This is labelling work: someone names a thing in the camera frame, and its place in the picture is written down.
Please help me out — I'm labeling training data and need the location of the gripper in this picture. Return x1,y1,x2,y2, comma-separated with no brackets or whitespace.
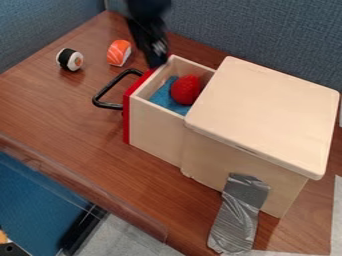
125,16,171,69

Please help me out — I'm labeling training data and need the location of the drawer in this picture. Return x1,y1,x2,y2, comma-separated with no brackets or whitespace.
90,54,218,169

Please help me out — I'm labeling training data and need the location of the orange salmon sushi toy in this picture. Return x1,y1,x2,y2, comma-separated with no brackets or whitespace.
105,39,134,68

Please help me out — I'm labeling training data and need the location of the red toy strawberry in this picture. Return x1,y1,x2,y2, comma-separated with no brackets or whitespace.
169,74,206,106

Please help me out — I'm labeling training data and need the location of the blue cloth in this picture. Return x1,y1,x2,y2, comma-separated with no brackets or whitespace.
146,75,194,117

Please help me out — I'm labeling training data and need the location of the black maki sushi roll toy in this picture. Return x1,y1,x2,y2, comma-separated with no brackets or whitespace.
54,47,86,72

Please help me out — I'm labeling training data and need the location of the grey tape strip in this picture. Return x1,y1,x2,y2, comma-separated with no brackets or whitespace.
205,172,273,256

